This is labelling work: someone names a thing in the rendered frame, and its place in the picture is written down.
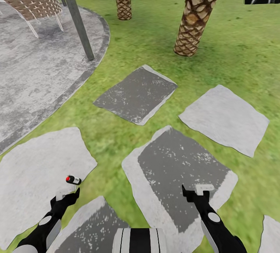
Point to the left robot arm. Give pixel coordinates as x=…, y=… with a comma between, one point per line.
x=41, y=238

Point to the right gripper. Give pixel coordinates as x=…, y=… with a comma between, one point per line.
x=192, y=197

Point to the pesticide atomizer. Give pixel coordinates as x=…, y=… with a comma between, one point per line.
x=74, y=180

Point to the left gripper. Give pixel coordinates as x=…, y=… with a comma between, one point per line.
x=68, y=200

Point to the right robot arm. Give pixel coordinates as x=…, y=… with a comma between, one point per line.
x=218, y=236

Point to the robot trunk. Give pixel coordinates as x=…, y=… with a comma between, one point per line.
x=140, y=240

